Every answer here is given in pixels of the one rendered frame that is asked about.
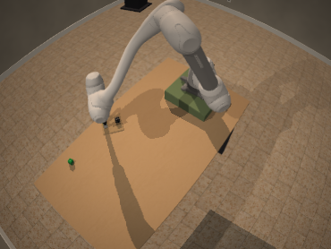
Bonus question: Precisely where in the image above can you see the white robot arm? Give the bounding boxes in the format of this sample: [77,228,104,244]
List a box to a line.
[86,0,231,124]

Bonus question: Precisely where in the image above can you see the black die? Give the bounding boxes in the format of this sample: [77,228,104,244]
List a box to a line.
[115,116,121,124]

